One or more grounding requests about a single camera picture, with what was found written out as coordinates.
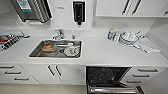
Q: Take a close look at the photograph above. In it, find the open steel dishwasher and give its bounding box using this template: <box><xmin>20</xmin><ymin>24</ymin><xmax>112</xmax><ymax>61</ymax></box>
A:
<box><xmin>85</xmin><ymin>65</ymin><xmax>146</xmax><ymax>94</ymax></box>

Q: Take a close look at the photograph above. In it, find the white counter cabinet row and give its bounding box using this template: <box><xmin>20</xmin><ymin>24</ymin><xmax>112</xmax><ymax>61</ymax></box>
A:
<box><xmin>0</xmin><ymin>62</ymin><xmax>168</xmax><ymax>86</ymax></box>

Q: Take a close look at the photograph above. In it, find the steel sink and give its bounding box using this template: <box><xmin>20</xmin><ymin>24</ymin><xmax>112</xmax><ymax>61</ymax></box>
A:
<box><xmin>28</xmin><ymin>38</ymin><xmax>84</xmax><ymax>60</ymax></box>

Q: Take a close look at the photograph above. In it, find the chrome faucet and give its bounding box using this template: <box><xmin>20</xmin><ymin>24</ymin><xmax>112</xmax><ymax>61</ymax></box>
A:
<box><xmin>51</xmin><ymin>27</ymin><xmax>66</xmax><ymax>41</ymax></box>

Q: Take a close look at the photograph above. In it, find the silver paper towel dispenser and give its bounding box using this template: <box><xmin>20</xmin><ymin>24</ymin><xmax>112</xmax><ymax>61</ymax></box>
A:
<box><xmin>9</xmin><ymin>0</ymin><xmax>53</xmax><ymax>24</ymax></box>

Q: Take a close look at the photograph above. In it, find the blue dish soap bottle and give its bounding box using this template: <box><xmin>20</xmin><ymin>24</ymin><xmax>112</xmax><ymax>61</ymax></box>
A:
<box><xmin>106</xmin><ymin>28</ymin><xmax>116</xmax><ymax>41</ymax></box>

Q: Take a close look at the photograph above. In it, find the stack of white dishes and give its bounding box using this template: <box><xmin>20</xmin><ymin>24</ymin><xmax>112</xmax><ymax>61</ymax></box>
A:
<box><xmin>118</xmin><ymin>29</ymin><xmax>143</xmax><ymax>46</ymax></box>

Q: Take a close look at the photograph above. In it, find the dish drying rack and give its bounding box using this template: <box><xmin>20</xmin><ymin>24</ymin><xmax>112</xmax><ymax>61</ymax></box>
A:
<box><xmin>0</xmin><ymin>30</ymin><xmax>30</xmax><ymax>53</ymax></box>

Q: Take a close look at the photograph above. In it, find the white wall cabinet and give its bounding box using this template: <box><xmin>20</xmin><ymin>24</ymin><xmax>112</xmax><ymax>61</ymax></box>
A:
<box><xmin>94</xmin><ymin>0</ymin><xmax>168</xmax><ymax>19</ymax></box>

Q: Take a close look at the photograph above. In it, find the black soap dispenser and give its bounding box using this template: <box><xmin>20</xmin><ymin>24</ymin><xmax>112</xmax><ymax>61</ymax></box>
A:
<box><xmin>72</xmin><ymin>0</ymin><xmax>86</xmax><ymax>26</ymax></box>

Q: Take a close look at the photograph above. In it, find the white cup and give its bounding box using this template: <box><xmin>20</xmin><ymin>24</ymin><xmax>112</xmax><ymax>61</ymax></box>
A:
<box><xmin>64</xmin><ymin>42</ymin><xmax>81</xmax><ymax>57</ymax></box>

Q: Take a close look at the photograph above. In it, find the white wall outlet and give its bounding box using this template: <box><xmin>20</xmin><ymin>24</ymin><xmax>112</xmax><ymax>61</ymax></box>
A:
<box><xmin>91</xmin><ymin>19</ymin><xmax>98</xmax><ymax>29</ymax></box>

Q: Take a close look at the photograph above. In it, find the orange bowl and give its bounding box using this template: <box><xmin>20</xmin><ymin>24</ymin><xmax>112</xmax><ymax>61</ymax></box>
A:
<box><xmin>41</xmin><ymin>41</ymin><xmax>58</xmax><ymax>53</ymax></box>

